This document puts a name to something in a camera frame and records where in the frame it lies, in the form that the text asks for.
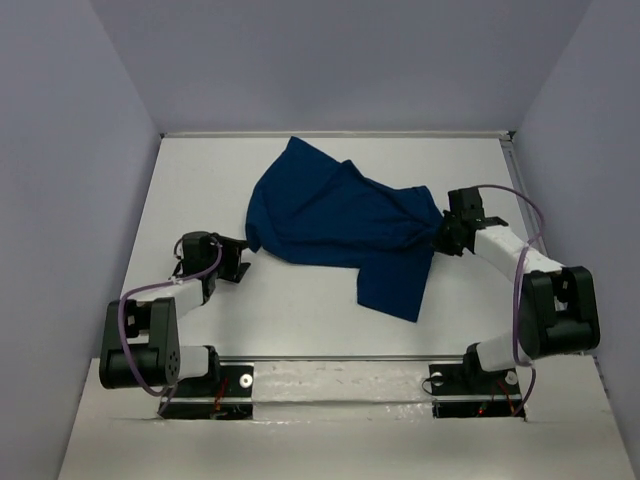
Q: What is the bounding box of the aluminium rail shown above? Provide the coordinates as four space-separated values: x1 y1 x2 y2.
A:
160 130 512 140
94 352 599 362

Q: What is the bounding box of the blue t shirt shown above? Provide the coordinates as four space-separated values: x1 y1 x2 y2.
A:
245 137 443 323

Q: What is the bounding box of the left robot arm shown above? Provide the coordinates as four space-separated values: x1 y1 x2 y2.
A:
99 231 250 397

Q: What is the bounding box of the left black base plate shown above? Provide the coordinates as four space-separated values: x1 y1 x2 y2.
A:
159 362 254 421

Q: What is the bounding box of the aluminium rail front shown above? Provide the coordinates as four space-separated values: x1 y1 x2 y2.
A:
94 352 599 362

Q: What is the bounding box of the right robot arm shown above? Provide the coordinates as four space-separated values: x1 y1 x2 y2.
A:
434 186 601 392

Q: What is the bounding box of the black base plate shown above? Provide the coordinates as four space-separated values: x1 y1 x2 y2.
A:
421 363 525 419
159 362 254 421

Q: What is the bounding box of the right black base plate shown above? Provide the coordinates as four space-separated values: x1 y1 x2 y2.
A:
421 363 525 419

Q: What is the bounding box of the aluminium rail back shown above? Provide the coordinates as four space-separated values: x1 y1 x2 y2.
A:
160 130 512 140

